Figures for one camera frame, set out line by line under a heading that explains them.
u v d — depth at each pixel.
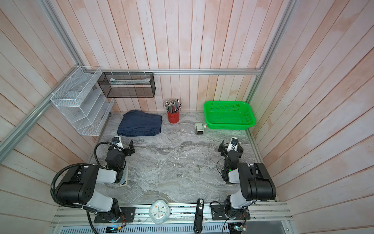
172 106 1.01
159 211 0.72
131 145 0.85
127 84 0.89
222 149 0.83
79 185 0.45
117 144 0.77
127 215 0.73
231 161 0.68
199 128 1.04
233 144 0.76
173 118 1.08
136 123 1.07
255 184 0.45
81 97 0.71
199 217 0.70
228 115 1.18
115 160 0.70
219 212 0.73
